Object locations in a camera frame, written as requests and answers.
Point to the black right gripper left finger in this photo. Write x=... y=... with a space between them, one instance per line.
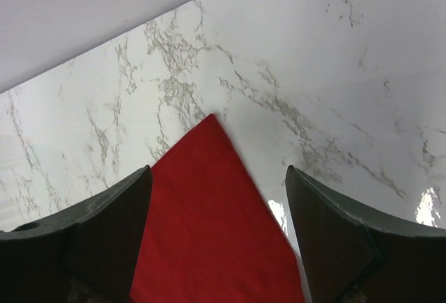
x=85 y=253

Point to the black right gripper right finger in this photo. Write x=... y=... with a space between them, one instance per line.
x=352 y=252

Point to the dark red t shirt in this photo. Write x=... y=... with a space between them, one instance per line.
x=209 y=235

